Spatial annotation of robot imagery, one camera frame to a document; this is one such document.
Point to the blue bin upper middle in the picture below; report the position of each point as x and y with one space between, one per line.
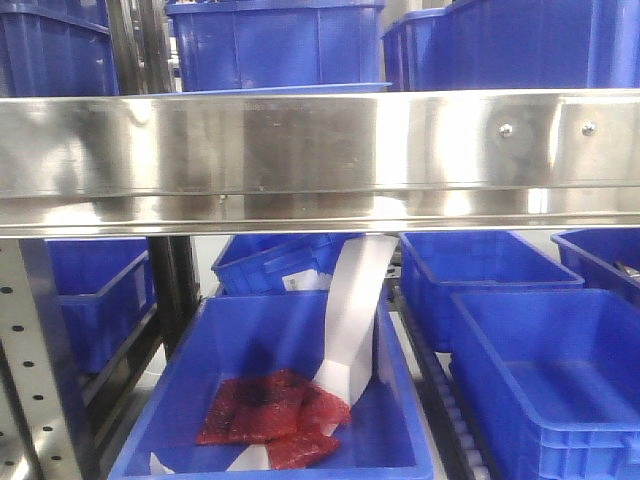
229 45

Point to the blue bin lower right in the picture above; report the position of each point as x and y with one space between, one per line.
552 381

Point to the blue bin behind right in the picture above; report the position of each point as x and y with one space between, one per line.
437 265

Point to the red mesh bag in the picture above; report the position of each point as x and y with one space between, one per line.
292 417

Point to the stainless steel shelf beam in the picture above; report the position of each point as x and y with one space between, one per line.
378 162

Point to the blue bin upper right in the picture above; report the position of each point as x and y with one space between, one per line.
515 45

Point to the tilted blue bin behind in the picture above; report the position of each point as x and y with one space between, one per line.
277 263

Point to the blue bin far right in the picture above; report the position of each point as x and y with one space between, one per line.
605 258

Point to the blue bin with red bags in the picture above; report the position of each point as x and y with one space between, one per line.
236 336

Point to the blue bin upper left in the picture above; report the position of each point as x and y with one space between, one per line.
56 48

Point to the white paper strip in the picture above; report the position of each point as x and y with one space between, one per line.
349 316

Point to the blue bin lower left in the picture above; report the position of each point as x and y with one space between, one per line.
105 288

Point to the perforated steel shelf post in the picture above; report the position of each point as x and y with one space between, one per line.
39 357

